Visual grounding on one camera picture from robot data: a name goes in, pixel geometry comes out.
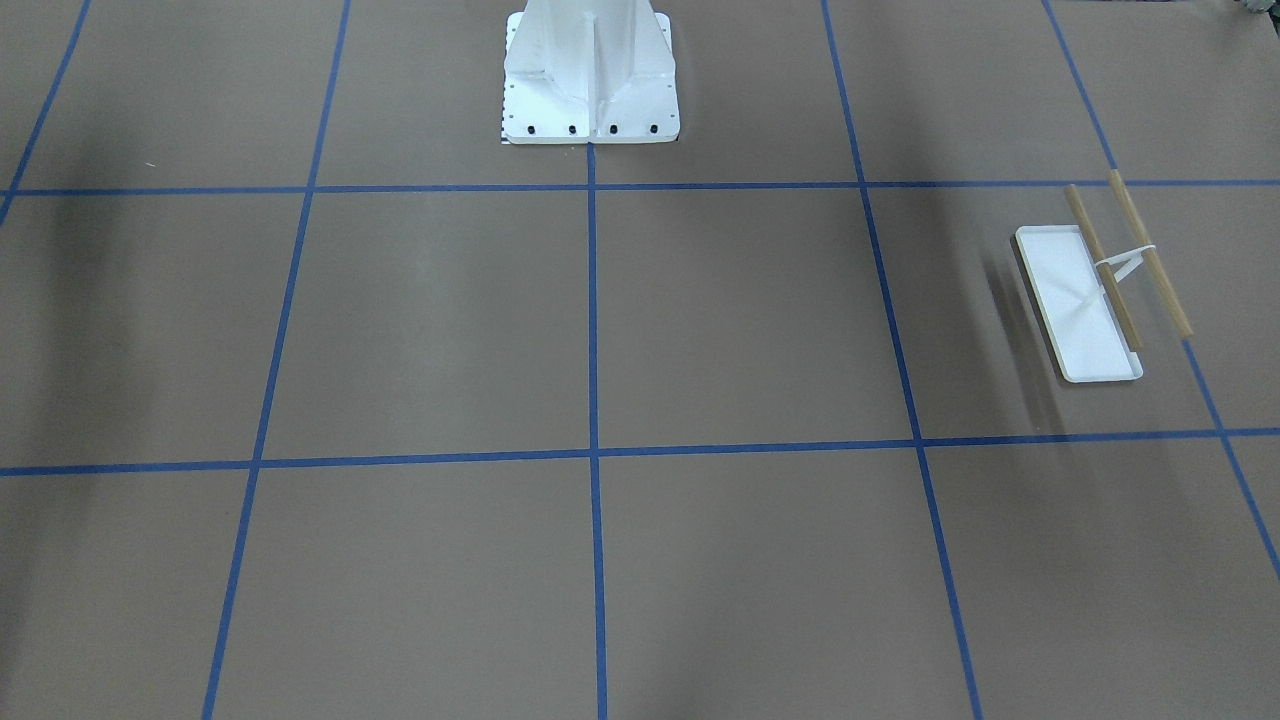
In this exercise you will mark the white towel rack with wooden bars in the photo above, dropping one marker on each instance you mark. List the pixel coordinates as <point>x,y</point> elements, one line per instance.
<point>1075,286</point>

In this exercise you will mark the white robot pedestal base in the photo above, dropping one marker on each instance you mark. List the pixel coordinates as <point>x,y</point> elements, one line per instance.
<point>589,72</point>

